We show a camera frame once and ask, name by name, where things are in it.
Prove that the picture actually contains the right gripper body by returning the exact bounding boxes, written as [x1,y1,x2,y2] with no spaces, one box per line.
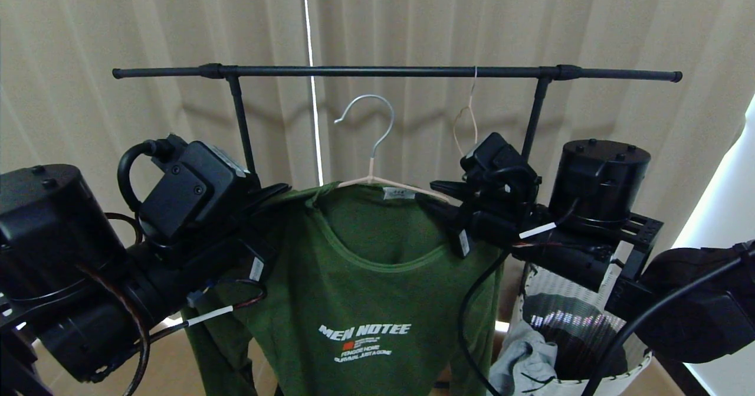
[454,198,552,261]

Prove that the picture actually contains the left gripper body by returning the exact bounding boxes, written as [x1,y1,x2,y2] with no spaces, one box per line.
[127,198,279,326]

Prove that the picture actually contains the pale grey shorts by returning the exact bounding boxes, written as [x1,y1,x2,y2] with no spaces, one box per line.
[488,319,558,396]

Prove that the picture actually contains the pink clothes hanger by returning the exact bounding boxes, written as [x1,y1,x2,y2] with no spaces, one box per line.
[334,94,450,203]
[452,66,480,161]

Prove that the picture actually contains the green long-sleeved shirt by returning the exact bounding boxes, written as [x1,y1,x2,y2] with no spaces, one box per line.
[182,182,505,396]

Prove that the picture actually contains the white laundry basket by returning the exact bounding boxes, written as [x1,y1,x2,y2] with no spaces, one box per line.
[510,260,655,396]

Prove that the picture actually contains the black clothes rack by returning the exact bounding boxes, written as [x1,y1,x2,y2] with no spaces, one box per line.
[112,63,683,178]

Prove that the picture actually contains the beige curtain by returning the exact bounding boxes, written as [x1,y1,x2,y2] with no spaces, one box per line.
[0,0,755,349]

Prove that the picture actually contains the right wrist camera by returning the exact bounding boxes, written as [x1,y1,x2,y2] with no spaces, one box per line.
[460,132,542,208]

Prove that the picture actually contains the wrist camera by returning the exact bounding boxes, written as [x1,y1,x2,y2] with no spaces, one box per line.
[137,141,251,249]
[460,132,542,208]

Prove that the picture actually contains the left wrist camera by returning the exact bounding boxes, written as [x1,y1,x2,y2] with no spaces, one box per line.
[137,141,251,249]

